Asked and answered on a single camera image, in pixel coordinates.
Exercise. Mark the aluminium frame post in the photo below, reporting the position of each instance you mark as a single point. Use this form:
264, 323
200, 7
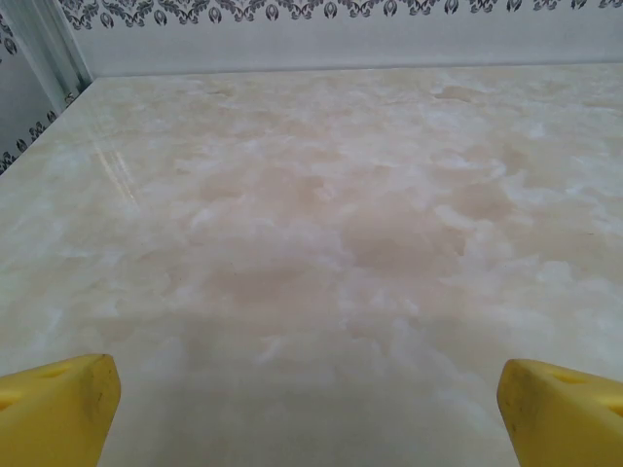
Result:
58, 48

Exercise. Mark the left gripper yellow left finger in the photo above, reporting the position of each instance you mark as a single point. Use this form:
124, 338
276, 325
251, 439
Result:
53, 413

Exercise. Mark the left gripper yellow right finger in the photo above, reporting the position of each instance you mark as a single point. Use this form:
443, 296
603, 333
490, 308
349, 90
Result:
569, 418

